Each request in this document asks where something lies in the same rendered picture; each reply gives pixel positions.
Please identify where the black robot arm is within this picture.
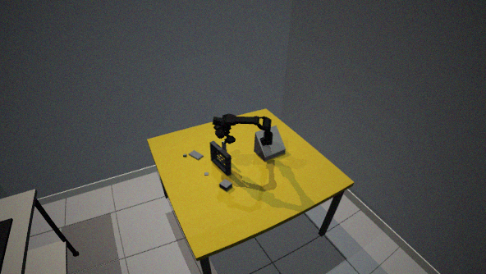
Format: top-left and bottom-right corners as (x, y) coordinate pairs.
(212, 114), (273, 146)

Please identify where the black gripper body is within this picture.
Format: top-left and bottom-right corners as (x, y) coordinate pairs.
(213, 125), (236, 144)

